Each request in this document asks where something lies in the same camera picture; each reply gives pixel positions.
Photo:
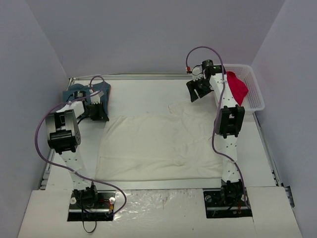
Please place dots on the aluminium table rail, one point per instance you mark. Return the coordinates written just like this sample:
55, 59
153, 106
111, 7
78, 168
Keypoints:
122, 76

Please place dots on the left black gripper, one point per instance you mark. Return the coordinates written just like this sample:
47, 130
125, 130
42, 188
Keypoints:
98, 112

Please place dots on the white t shirt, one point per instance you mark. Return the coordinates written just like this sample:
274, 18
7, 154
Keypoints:
160, 147

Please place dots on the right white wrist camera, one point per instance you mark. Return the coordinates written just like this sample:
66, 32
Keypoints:
195, 72

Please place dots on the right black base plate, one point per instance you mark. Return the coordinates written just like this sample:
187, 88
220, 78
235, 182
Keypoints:
216, 208

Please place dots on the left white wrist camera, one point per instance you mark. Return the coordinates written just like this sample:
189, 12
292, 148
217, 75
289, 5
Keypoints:
95, 97

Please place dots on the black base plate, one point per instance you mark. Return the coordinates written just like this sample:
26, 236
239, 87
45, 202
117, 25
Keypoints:
216, 208
100, 210

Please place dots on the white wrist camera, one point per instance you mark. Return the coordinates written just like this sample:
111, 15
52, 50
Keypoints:
95, 97
195, 72

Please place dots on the red t shirt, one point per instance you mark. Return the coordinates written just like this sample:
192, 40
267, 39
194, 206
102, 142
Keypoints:
238, 88

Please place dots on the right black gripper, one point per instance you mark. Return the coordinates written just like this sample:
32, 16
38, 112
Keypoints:
197, 87

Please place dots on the white plastic basket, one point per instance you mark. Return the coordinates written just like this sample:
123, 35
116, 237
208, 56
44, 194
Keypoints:
252, 102

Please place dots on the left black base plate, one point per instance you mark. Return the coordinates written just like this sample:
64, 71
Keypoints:
100, 210

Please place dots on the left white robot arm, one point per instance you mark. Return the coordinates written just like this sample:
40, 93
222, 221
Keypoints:
64, 137

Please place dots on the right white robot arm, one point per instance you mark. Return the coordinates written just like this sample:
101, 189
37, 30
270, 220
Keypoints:
207, 78

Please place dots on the folded teal t shirt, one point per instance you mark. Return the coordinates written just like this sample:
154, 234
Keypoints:
78, 90

